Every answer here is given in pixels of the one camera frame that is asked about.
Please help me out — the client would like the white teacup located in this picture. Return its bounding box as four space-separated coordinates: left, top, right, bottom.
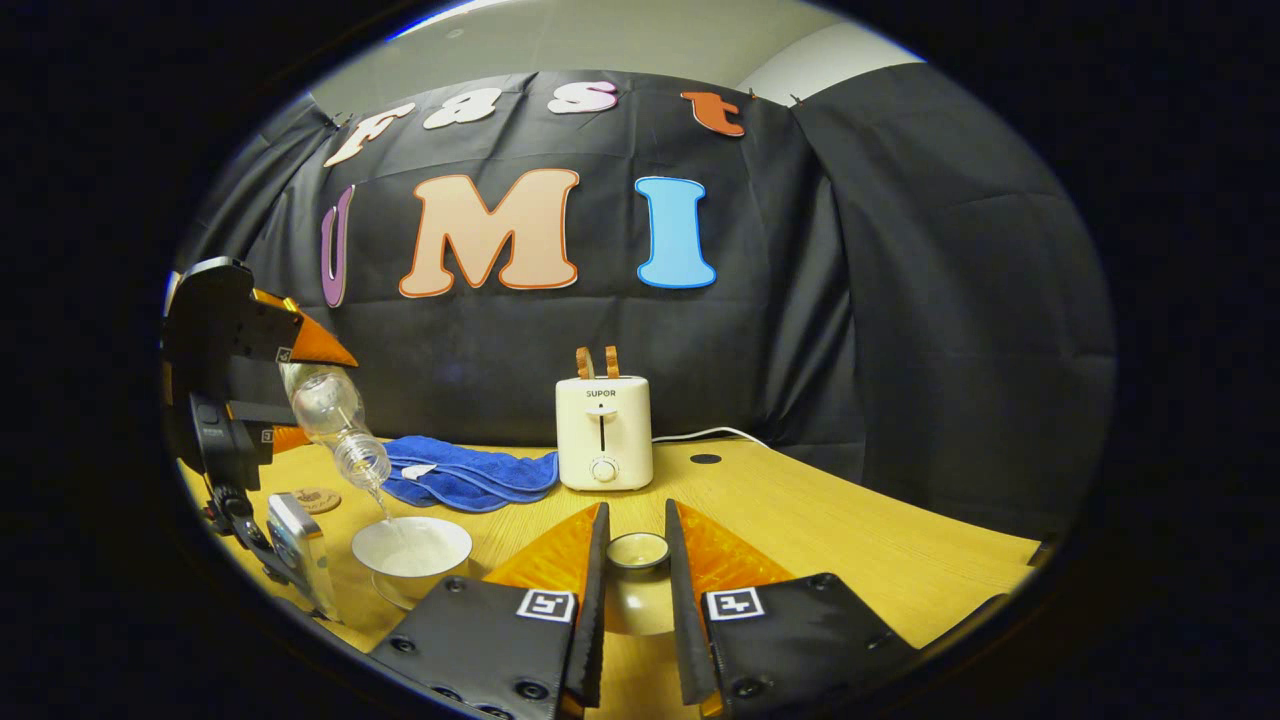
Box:
351 516 474 606

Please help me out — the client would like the blue towel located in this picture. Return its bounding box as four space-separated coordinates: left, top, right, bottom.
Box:
380 435 561 514

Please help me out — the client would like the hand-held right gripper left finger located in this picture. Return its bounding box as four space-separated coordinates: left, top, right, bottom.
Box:
368 502 611 720

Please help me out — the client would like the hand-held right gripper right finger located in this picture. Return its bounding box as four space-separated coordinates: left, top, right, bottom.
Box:
665 498 921 720

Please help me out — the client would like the white power cable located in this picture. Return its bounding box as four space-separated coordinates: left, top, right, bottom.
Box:
652 427 771 448

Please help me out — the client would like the clear plastic water bottle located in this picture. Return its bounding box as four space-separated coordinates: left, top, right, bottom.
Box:
280 362 393 493

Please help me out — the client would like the white toaster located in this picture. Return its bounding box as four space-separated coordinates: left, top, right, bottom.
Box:
556 375 654 492

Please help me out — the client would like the black backdrop cloth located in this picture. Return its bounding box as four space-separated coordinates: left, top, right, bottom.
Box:
170 68 1116 541

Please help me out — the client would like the white teacup lid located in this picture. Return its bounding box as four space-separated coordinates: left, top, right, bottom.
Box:
600 531 683 638

